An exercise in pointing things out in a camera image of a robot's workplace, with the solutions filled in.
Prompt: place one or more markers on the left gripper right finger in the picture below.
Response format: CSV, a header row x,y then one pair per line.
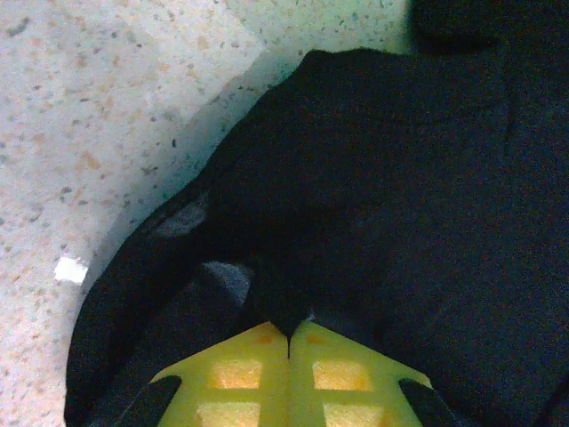
x,y
338,378

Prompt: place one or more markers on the small white tape mark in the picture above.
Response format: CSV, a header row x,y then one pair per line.
x,y
69,269

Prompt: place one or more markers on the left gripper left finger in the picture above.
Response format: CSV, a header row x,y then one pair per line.
x,y
249,378

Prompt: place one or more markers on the black t-shirt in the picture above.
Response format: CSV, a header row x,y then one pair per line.
x,y
378,187

